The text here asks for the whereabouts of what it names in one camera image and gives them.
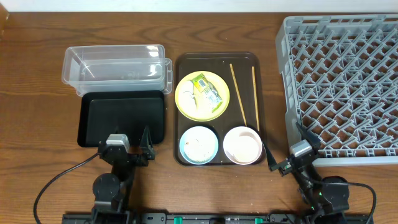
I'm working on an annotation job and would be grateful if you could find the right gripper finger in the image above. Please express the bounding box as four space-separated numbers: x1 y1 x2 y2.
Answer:
296 122 321 149
262 142 277 172

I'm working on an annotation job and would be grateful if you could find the pink white bowl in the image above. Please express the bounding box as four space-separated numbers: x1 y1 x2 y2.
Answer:
223 126 262 165

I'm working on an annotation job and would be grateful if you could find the wooden chopstick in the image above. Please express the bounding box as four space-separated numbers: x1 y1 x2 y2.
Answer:
251 66 260 132
229 63 247 126

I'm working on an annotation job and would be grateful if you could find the blue bowl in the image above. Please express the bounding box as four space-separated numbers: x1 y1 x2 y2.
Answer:
178 126 219 165

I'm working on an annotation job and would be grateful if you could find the green snack wrapper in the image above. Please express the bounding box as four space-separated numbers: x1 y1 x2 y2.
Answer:
192 73 223 112

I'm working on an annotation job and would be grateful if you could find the small white cup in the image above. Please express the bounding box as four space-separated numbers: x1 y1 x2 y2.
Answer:
231 136 258 163

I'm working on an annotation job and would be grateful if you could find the rice food waste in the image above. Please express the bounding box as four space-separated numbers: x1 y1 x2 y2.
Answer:
184 136 215 162

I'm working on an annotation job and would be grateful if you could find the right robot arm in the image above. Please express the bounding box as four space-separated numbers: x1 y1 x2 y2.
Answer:
262 123 349 223

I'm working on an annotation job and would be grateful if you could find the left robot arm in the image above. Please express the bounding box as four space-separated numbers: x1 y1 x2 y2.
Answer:
91 126 155 223

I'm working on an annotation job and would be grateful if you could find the grey dishwasher rack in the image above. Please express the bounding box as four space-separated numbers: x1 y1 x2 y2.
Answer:
275 14 397 166

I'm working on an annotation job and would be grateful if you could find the black plastic tray bin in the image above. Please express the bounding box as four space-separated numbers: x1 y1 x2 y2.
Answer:
77 91 165 147

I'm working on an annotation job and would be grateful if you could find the yellow round plate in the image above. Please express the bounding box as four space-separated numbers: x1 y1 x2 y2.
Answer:
175 71 230 121

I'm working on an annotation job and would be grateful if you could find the clear plastic bin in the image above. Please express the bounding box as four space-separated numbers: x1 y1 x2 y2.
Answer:
62 44 173 96

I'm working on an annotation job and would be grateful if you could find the dark brown serving tray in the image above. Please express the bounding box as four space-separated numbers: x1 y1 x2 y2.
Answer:
174 52 267 166

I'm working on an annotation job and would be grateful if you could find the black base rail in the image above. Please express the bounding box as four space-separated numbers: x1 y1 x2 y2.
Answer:
61 212 374 224

